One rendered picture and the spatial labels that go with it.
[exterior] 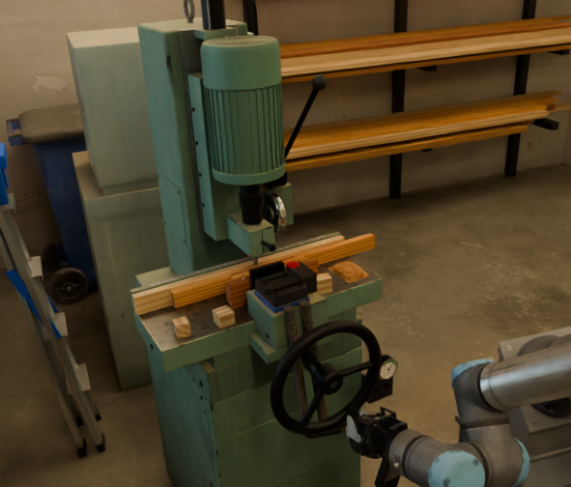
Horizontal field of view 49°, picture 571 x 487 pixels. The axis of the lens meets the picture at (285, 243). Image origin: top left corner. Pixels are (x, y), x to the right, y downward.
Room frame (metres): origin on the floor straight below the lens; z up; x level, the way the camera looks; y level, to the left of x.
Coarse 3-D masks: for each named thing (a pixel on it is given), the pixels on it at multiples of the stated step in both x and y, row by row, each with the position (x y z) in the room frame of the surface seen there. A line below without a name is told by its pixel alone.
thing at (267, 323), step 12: (252, 300) 1.27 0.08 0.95; (312, 300) 1.24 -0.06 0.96; (324, 300) 1.24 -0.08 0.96; (252, 312) 1.27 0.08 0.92; (264, 312) 1.21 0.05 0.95; (312, 312) 1.22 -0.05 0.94; (324, 312) 1.24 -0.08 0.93; (264, 324) 1.22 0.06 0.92; (276, 324) 1.18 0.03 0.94; (300, 324) 1.21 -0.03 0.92; (264, 336) 1.22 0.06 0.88; (276, 336) 1.18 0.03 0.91; (300, 336) 1.21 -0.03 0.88; (276, 348) 1.18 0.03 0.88
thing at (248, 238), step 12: (228, 216) 1.50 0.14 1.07; (240, 216) 1.49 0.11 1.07; (228, 228) 1.50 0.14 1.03; (240, 228) 1.43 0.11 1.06; (252, 228) 1.41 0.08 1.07; (264, 228) 1.41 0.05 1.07; (240, 240) 1.44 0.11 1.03; (252, 240) 1.39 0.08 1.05; (264, 240) 1.41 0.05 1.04; (252, 252) 1.39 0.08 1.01; (264, 252) 1.41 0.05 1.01
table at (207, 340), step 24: (336, 288) 1.39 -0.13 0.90; (360, 288) 1.40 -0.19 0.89; (168, 312) 1.32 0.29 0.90; (192, 312) 1.31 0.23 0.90; (240, 312) 1.30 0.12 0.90; (336, 312) 1.37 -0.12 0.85; (144, 336) 1.27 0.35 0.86; (168, 336) 1.21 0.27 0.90; (192, 336) 1.21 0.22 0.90; (216, 336) 1.22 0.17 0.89; (240, 336) 1.24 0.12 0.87; (168, 360) 1.16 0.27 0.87; (192, 360) 1.19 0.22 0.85
